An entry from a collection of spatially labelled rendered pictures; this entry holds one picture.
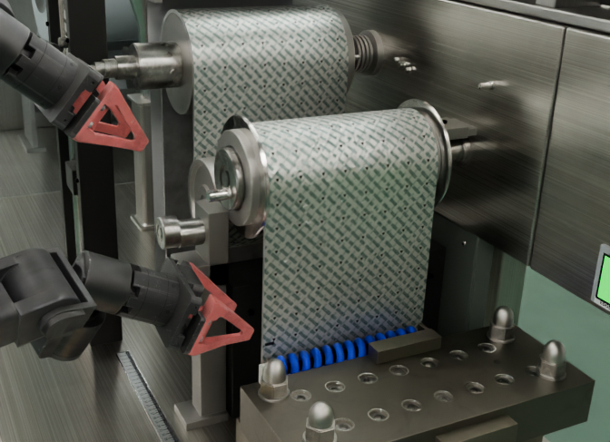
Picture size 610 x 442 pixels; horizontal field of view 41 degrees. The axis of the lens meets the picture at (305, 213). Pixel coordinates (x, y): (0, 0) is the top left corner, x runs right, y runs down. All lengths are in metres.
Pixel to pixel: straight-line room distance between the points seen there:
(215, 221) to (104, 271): 0.19
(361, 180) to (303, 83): 0.25
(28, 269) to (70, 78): 0.19
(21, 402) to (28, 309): 0.44
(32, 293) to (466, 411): 0.49
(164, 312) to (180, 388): 0.34
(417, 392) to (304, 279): 0.19
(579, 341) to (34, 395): 2.45
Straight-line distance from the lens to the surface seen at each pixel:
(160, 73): 1.15
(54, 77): 0.85
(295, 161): 0.94
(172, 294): 0.89
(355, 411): 0.95
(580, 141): 0.98
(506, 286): 1.40
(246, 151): 0.93
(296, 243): 0.97
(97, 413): 1.18
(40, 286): 0.82
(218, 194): 0.95
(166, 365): 1.27
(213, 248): 1.02
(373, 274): 1.05
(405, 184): 1.02
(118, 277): 0.87
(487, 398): 1.00
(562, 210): 1.01
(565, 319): 3.48
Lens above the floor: 1.58
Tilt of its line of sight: 22 degrees down
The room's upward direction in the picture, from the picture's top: 2 degrees clockwise
